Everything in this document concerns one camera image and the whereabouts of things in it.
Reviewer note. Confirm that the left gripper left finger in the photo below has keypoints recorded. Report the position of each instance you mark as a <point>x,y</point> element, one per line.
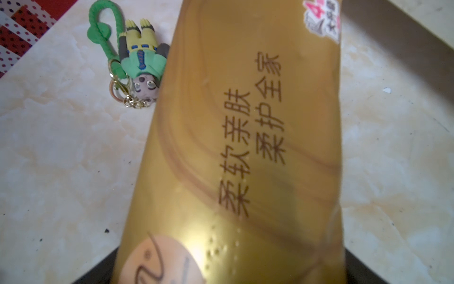
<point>100,273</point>

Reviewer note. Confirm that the gold tissue pack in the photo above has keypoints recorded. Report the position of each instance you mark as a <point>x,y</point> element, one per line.
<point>241,175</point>

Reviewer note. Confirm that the green figure keychain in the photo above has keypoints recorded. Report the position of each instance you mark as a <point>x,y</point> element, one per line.
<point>137,67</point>

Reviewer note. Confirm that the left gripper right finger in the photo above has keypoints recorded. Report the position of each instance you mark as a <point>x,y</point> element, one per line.
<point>358,273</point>

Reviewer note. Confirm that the white two-tier shelf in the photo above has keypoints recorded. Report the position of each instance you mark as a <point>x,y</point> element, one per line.
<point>422,53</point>

